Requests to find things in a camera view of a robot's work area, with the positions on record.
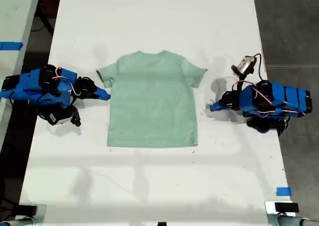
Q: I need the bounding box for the pale green T-shirt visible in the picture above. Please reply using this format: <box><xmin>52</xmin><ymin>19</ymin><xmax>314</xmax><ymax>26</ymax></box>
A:
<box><xmin>96</xmin><ymin>50</ymin><xmax>208</xmax><ymax>148</ymax></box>

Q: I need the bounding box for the long blue tape strip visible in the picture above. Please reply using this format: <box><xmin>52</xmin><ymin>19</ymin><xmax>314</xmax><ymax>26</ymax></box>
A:
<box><xmin>0</xmin><ymin>42</ymin><xmax>24</xmax><ymax>51</ymax></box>

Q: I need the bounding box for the white side table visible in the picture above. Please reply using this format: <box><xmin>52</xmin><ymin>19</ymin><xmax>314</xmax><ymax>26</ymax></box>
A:
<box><xmin>0</xmin><ymin>0</ymin><xmax>42</xmax><ymax>149</ymax></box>

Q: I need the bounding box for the short blue tape piece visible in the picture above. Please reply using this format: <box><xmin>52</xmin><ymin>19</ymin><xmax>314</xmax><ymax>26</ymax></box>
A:
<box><xmin>276</xmin><ymin>187</ymin><xmax>292</xmax><ymax>197</ymax></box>

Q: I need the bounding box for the small black box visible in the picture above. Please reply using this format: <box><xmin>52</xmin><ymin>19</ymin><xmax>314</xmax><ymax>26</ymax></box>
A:
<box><xmin>17</xmin><ymin>205</ymin><xmax>38</xmax><ymax>216</ymax></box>
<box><xmin>274</xmin><ymin>203</ymin><xmax>300</xmax><ymax>213</ymax></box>

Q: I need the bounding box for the grey metal pipe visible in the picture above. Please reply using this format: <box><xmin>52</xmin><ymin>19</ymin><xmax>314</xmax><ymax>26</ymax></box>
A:
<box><xmin>267</xmin><ymin>213</ymin><xmax>319</xmax><ymax>226</ymax></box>
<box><xmin>0</xmin><ymin>217</ymin><xmax>35</xmax><ymax>226</ymax></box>

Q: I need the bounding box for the red white arm wire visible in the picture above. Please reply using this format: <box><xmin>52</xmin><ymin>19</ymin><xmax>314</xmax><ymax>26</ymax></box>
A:
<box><xmin>53</xmin><ymin>66</ymin><xmax>82</xmax><ymax>96</ymax></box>
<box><xmin>252</xmin><ymin>84</ymin><xmax>300</xmax><ymax>117</ymax></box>

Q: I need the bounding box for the black camera stalk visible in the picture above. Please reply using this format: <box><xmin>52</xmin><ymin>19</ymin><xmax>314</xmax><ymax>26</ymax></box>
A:
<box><xmin>236</xmin><ymin>73</ymin><xmax>248</xmax><ymax>93</ymax></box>
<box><xmin>70</xmin><ymin>105</ymin><xmax>82</xmax><ymax>127</ymax></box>

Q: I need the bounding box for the black silver camera box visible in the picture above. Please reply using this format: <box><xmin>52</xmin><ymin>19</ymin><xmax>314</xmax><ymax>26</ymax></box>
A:
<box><xmin>231</xmin><ymin>56</ymin><xmax>258</xmax><ymax>76</ymax></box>

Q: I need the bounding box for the black camera box with label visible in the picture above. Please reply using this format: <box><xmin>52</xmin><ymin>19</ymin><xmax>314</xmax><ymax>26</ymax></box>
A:
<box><xmin>47</xmin><ymin>109</ymin><xmax>72</xmax><ymax>126</ymax></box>

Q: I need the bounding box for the black camera cable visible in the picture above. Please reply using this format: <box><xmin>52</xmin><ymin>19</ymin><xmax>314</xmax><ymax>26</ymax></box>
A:
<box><xmin>253</xmin><ymin>52</ymin><xmax>264</xmax><ymax>83</ymax></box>

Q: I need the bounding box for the black floor cable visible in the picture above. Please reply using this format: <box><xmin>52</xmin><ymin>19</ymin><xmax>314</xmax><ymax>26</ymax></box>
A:
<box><xmin>31</xmin><ymin>8</ymin><xmax>55</xmax><ymax>36</ymax></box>

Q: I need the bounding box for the silver metal bracket plate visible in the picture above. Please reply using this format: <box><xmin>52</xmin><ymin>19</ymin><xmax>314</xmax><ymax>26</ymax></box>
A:
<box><xmin>264</xmin><ymin>201</ymin><xmax>300</xmax><ymax>215</ymax></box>
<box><xmin>14</xmin><ymin>204</ymin><xmax>48</xmax><ymax>222</ymax></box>

